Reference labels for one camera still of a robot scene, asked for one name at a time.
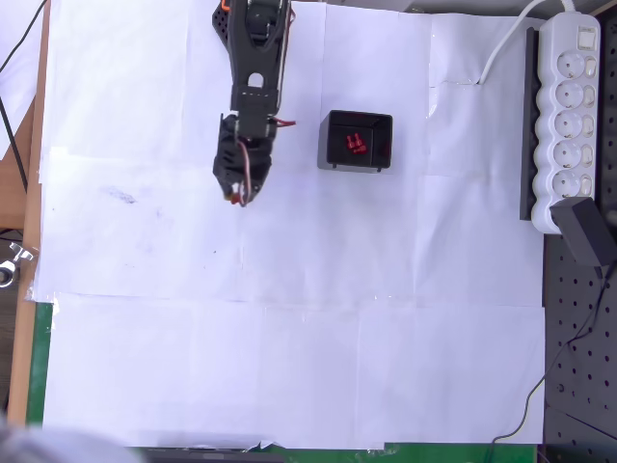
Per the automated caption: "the black square tray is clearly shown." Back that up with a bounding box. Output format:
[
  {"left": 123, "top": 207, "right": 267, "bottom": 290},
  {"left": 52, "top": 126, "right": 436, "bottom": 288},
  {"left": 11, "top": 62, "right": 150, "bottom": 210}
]
[{"left": 316, "top": 109, "right": 394, "bottom": 176}]

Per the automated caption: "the white paper table cover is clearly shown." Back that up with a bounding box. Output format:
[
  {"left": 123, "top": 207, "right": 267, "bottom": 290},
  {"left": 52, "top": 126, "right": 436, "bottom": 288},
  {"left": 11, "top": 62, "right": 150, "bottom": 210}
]
[{"left": 36, "top": 0, "right": 548, "bottom": 450}]

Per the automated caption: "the metal clamp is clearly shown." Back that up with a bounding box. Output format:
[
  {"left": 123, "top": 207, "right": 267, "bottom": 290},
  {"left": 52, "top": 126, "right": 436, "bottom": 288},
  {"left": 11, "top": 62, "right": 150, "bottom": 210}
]
[{"left": 0, "top": 241, "right": 38, "bottom": 290}]

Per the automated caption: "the plain white sheet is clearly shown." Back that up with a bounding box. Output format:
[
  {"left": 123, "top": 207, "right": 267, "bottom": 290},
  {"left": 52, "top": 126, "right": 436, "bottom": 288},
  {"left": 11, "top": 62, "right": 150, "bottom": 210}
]
[{"left": 0, "top": 0, "right": 47, "bottom": 161}]

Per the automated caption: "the green cutting mat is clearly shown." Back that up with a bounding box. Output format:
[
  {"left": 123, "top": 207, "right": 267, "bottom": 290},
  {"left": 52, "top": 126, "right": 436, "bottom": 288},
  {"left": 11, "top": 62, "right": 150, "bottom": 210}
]
[{"left": 25, "top": 301, "right": 539, "bottom": 463}]

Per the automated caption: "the dark flat device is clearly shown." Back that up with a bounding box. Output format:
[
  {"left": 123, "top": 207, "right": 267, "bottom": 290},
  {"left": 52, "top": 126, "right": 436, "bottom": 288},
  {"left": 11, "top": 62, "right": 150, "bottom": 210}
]
[{"left": 143, "top": 447, "right": 286, "bottom": 463}]

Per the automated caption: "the black power strip tray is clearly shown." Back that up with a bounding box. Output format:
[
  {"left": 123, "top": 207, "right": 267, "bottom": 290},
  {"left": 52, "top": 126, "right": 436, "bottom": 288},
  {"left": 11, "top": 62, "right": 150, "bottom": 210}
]
[{"left": 519, "top": 27, "right": 542, "bottom": 224}]

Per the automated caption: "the blurred gray object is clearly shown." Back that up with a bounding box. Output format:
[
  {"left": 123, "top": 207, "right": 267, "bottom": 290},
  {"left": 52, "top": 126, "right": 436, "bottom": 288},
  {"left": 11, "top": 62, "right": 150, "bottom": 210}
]
[{"left": 0, "top": 413, "right": 142, "bottom": 463}]

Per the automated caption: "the white power strip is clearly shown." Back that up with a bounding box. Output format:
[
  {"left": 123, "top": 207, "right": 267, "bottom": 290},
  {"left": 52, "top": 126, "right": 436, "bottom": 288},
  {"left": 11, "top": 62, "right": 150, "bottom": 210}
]
[{"left": 530, "top": 11, "right": 604, "bottom": 236}]

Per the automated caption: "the black power adapter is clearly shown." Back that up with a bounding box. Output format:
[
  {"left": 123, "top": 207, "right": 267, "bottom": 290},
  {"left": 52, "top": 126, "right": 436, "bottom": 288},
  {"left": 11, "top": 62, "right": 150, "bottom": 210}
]
[{"left": 550, "top": 196, "right": 616, "bottom": 268}]

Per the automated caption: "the black pegboard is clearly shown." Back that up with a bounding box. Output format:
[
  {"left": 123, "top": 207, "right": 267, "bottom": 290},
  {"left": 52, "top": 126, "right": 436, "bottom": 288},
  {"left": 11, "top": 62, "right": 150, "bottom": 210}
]
[{"left": 541, "top": 202, "right": 617, "bottom": 463}]

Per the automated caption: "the white power strip cable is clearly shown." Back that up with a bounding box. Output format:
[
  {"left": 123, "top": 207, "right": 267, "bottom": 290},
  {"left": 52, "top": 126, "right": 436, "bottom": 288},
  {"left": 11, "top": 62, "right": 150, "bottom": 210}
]
[{"left": 477, "top": 0, "right": 580, "bottom": 87}]

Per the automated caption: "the thin black adapter cable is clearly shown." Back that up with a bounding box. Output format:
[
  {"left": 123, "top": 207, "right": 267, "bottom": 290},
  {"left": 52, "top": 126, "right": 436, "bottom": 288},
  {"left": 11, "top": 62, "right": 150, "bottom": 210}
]
[{"left": 483, "top": 263, "right": 617, "bottom": 463}]

